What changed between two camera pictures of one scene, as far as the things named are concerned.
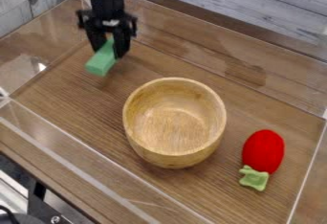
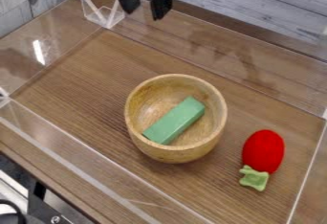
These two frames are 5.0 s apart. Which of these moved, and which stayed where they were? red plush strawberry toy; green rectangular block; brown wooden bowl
Moved: green rectangular block
Stayed: brown wooden bowl; red plush strawberry toy
